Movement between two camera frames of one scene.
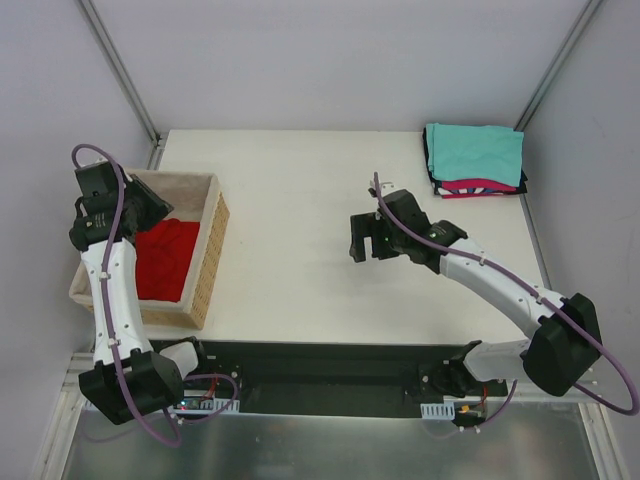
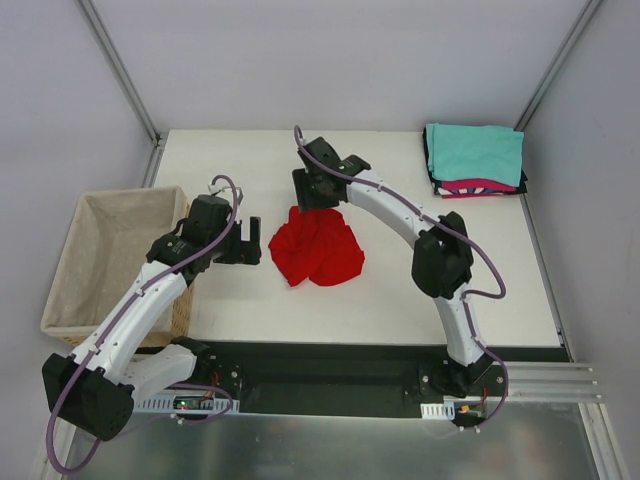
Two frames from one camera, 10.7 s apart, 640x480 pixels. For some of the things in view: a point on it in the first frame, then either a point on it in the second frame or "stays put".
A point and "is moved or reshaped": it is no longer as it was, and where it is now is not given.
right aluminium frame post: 558,66 stays put
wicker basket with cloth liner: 195,197 is moved or reshaped
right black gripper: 375,235 → 307,192
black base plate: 337,379 stays put
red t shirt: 162,256 is moved or reshaped
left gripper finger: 142,207 → 254,232
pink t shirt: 476,187 stays put
